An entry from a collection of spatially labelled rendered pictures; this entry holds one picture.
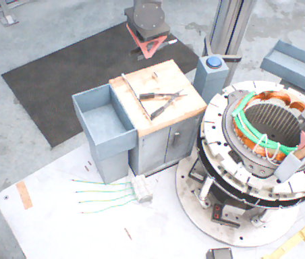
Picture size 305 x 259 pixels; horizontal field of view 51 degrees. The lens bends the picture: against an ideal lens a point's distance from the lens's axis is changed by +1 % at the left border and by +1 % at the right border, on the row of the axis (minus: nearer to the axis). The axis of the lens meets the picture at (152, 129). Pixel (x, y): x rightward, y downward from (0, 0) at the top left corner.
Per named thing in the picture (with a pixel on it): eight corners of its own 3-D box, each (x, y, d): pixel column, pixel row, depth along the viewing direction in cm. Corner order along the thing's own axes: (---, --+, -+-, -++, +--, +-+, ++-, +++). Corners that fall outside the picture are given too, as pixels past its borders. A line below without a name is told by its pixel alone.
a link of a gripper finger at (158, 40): (140, 68, 75) (140, 36, 67) (126, 48, 78) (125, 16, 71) (164, 59, 77) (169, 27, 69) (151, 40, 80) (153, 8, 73)
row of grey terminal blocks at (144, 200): (154, 202, 98) (154, 197, 95) (139, 208, 97) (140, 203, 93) (142, 175, 103) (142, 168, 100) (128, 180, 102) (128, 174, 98)
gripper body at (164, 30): (144, 44, 68) (145, 15, 62) (123, 16, 72) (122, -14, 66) (171, 36, 70) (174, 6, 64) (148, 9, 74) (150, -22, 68)
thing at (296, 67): (312, 129, 117) (358, 73, 94) (301, 149, 112) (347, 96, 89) (250, 97, 125) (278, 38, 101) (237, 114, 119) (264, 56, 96)
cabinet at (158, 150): (137, 181, 102) (139, 137, 80) (114, 137, 111) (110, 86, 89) (189, 158, 107) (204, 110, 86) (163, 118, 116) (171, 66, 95)
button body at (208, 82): (211, 119, 118) (229, 69, 97) (193, 123, 116) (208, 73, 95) (204, 104, 121) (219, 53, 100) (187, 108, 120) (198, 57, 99)
